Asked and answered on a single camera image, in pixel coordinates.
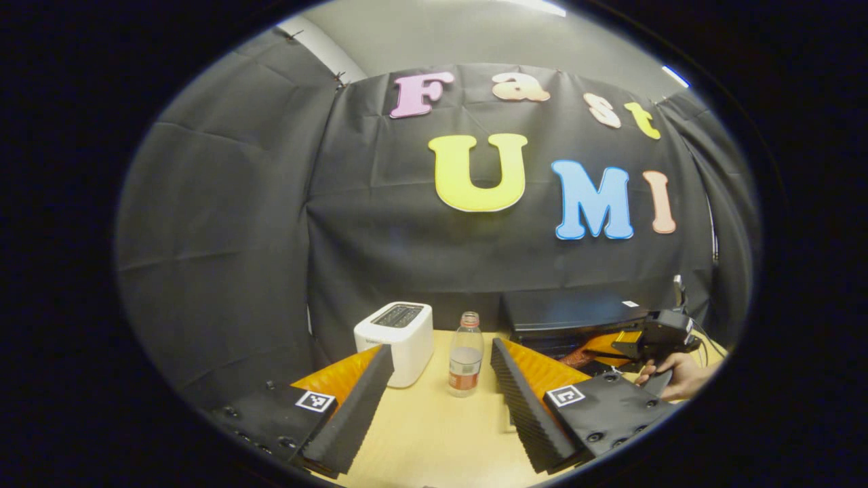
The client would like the black backdrop cloth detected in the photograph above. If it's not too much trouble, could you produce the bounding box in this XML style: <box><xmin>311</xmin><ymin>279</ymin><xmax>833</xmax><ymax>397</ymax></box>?
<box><xmin>114</xmin><ymin>27</ymin><xmax>762</xmax><ymax>411</ymax></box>

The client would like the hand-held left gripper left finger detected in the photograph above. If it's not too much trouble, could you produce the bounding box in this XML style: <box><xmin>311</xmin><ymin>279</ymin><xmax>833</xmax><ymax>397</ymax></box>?
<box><xmin>210</xmin><ymin>344</ymin><xmax>395</xmax><ymax>475</ymax></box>

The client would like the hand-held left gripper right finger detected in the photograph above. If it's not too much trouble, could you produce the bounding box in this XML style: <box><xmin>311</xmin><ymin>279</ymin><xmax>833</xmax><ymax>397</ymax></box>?
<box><xmin>490</xmin><ymin>338</ymin><xmax>679</xmax><ymax>475</ymax></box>

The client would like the large ceiling light panel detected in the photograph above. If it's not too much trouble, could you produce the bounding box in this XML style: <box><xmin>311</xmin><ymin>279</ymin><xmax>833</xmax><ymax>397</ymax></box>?
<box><xmin>514</xmin><ymin>0</ymin><xmax>568</xmax><ymax>18</ymax></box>

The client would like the red orange food piece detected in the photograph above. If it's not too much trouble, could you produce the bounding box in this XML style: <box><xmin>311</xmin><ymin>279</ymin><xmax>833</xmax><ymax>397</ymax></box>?
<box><xmin>559</xmin><ymin>337</ymin><xmax>600</xmax><ymax>370</ymax></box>

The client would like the white toaster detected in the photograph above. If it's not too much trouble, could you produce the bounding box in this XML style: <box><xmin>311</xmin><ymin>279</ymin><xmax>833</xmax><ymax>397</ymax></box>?
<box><xmin>353</xmin><ymin>302</ymin><xmax>435</xmax><ymax>389</ymax></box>

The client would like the clear plastic water bottle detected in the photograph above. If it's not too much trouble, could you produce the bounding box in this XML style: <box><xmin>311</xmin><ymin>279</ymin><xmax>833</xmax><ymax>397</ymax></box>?
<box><xmin>448</xmin><ymin>311</ymin><xmax>485</xmax><ymax>398</ymax></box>

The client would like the black electric oven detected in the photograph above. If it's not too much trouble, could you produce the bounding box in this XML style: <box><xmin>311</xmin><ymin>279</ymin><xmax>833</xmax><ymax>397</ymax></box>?
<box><xmin>500</xmin><ymin>290</ymin><xmax>653</xmax><ymax>361</ymax></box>

